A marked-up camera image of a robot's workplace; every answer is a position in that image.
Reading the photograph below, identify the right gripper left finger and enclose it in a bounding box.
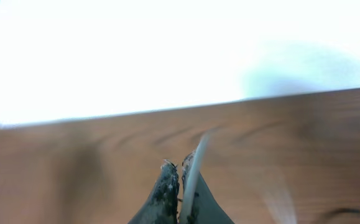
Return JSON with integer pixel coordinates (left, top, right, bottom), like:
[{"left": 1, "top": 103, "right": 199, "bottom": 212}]
[{"left": 128, "top": 159, "right": 179, "bottom": 224}]

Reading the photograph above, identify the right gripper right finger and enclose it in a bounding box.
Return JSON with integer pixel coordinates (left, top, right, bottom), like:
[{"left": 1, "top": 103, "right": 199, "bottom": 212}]
[{"left": 181, "top": 151, "right": 235, "bottom": 224}]

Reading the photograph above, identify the white cable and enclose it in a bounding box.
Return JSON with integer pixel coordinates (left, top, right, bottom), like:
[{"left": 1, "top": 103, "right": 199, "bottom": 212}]
[{"left": 178, "top": 132, "right": 211, "bottom": 224}]

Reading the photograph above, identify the black cable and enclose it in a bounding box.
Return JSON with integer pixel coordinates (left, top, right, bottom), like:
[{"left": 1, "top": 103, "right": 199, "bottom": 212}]
[{"left": 322, "top": 207, "right": 360, "bottom": 220}]

